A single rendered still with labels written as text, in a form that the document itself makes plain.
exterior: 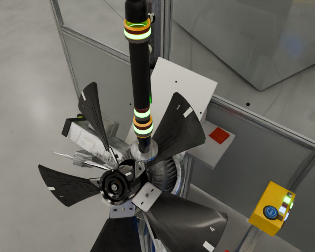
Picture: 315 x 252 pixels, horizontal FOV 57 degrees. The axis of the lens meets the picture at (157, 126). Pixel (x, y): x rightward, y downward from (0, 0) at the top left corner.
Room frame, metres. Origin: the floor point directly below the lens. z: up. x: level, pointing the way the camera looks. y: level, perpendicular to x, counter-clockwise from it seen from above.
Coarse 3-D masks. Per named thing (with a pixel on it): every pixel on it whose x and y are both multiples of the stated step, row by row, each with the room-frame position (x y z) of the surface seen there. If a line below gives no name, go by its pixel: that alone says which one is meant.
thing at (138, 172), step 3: (135, 162) 0.54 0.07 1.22; (135, 165) 0.52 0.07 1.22; (138, 165) 0.51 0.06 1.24; (141, 165) 0.50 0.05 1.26; (135, 168) 0.51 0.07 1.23; (138, 168) 0.50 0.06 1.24; (141, 168) 0.49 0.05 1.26; (144, 168) 0.48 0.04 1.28; (135, 171) 0.49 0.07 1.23; (138, 171) 0.48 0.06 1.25; (141, 171) 0.47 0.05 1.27; (135, 174) 0.48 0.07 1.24; (138, 174) 0.47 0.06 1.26; (135, 177) 0.47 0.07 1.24
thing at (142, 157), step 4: (136, 140) 0.45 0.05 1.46; (152, 140) 0.45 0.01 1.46; (132, 144) 0.44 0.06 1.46; (136, 144) 0.44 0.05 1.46; (152, 144) 0.44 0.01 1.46; (156, 144) 0.44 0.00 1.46; (132, 148) 0.43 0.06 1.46; (136, 148) 0.43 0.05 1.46; (152, 148) 0.43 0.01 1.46; (156, 148) 0.43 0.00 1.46; (132, 152) 0.41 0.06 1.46; (136, 152) 0.41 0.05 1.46; (140, 152) 0.41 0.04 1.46; (148, 152) 0.41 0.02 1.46; (152, 152) 0.41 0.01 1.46; (156, 152) 0.41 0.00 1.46; (136, 156) 0.40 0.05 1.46; (140, 156) 0.40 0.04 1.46; (144, 156) 0.40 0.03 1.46; (148, 156) 0.40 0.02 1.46; (152, 156) 0.40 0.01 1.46; (140, 160) 0.39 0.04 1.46; (144, 160) 0.39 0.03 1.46; (148, 160) 0.39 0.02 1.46
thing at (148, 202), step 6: (144, 186) 0.46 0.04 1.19; (150, 186) 0.46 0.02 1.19; (138, 192) 0.44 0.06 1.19; (144, 192) 0.44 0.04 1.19; (150, 192) 0.44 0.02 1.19; (156, 192) 0.44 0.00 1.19; (138, 198) 0.42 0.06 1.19; (144, 198) 0.42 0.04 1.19; (150, 198) 0.42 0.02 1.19; (156, 198) 0.42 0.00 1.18; (138, 204) 0.40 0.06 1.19; (144, 204) 0.40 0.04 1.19; (150, 204) 0.40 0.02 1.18; (144, 210) 0.38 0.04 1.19
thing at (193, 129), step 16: (176, 96) 0.66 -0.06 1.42; (176, 112) 0.60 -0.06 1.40; (192, 112) 0.57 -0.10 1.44; (160, 128) 0.59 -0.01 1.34; (176, 128) 0.54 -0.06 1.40; (192, 128) 0.52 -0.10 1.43; (160, 144) 0.52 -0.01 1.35; (176, 144) 0.49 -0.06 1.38; (192, 144) 0.47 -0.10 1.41; (160, 160) 0.47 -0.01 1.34
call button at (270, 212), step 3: (267, 207) 0.44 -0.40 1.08; (270, 207) 0.43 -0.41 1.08; (273, 207) 0.44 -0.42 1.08; (267, 210) 0.42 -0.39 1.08; (270, 210) 0.42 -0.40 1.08; (273, 210) 0.42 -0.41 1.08; (276, 210) 0.42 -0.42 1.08; (267, 213) 0.41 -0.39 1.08; (270, 213) 0.41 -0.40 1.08; (273, 213) 0.41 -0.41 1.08; (276, 213) 0.41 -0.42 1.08; (270, 216) 0.40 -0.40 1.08; (273, 216) 0.40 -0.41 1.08
